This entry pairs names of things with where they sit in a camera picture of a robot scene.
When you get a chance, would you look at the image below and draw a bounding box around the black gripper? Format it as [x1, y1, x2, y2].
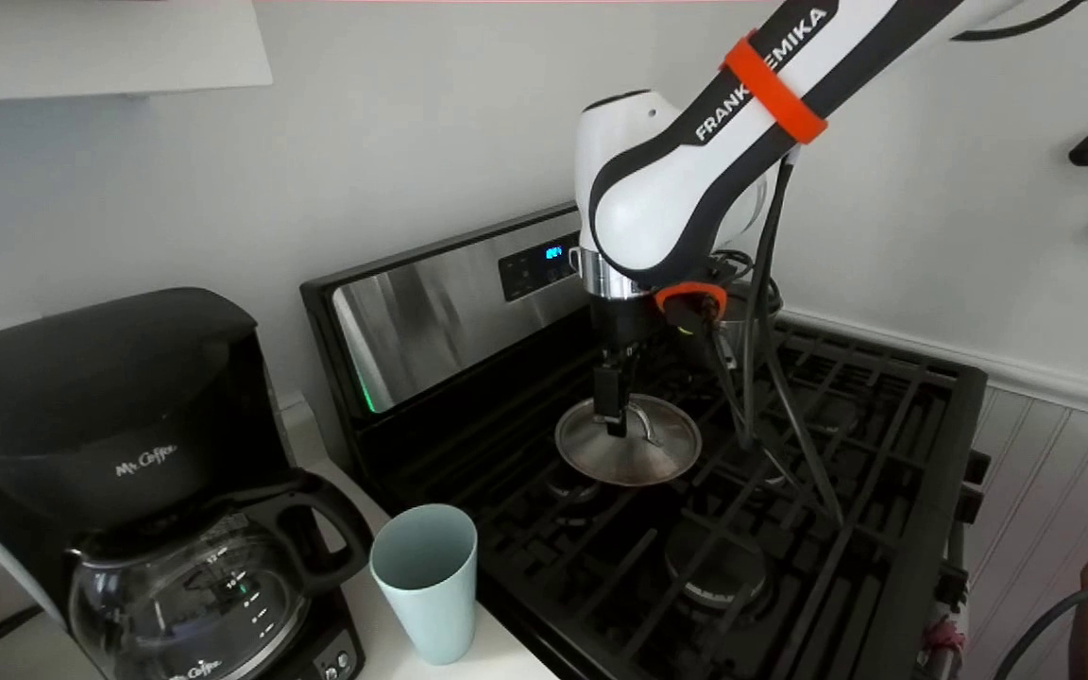
[584, 287, 673, 438]

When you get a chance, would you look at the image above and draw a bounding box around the round steel pot lid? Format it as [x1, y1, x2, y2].
[550, 389, 706, 490]

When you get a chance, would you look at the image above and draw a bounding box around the round black stove burner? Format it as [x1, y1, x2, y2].
[540, 470, 611, 513]
[659, 526, 770, 611]

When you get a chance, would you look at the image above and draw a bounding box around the black gas stove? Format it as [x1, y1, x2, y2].
[297, 199, 997, 680]

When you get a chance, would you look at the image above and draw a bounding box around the pale blue-green plastic cup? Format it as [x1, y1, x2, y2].
[367, 498, 483, 670]

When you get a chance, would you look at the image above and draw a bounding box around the black stove knob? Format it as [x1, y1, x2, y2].
[959, 446, 997, 490]
[928, 560, 969, 611]
[953, 485, 989, 529]

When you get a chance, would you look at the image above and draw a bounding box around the glass coffee carafe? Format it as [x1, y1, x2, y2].
[62, 470, 379, 680]

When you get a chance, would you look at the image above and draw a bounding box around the black drip coffee maker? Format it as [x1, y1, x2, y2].
[0, 283, 379, 680]

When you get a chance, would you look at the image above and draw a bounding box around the wrist camera with orange ring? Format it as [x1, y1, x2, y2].
[654, 275, 734, 340]

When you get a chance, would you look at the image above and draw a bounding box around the orange strap on arm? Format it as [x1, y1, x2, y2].
[720, 35, 832, 152]

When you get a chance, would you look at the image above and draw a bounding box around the dark curved cable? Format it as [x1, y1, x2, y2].
[989, 577, 1088, 680]

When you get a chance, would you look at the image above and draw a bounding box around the white wall cabinet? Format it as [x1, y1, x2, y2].
[0, 0, 275, 106]

